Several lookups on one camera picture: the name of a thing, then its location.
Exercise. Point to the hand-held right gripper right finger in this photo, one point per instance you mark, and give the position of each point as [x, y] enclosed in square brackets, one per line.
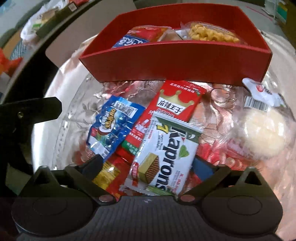
[203, 167]

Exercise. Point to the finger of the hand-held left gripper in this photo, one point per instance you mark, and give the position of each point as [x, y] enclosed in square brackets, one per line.
[34, 111]

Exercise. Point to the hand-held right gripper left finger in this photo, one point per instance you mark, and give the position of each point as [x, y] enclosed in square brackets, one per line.
[93, 165]

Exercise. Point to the red yellow snack packet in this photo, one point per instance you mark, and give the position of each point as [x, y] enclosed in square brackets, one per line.
[108, 176]

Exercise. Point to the pink sausage packet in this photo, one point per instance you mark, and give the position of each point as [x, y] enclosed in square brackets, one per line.
[222, 157]

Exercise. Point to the green white wafer packet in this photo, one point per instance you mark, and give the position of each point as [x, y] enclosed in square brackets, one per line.
[166, 148]

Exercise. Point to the blue candy packet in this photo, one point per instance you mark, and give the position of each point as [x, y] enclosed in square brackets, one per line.
[111, 125]

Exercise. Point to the white bun packet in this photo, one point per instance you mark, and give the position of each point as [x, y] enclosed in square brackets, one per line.
[261, 134]

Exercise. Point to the red crown snack packet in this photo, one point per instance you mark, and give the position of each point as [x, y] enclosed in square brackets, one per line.
[178, 102]

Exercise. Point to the red cardboard box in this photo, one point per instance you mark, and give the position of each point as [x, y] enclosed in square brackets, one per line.
[173, 62]

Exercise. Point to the yellow waffle packet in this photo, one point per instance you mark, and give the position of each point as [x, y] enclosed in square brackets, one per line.
[212, 33]

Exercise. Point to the red pink bear packet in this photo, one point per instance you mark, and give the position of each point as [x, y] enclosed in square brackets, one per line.
[150, 33]

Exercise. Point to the flat red packet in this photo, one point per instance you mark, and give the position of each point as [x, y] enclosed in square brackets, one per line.
[9, 61]

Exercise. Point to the grey counter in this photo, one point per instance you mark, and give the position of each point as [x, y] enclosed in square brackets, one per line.
[34, 54]

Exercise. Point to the white plastic bag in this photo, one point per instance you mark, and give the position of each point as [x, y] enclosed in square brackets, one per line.
[34, 23]

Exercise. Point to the dark green long box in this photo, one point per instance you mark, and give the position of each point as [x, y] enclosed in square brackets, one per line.
[55, 20]

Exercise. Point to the teal yellow box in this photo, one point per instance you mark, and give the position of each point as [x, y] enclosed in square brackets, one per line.
[282, 10]

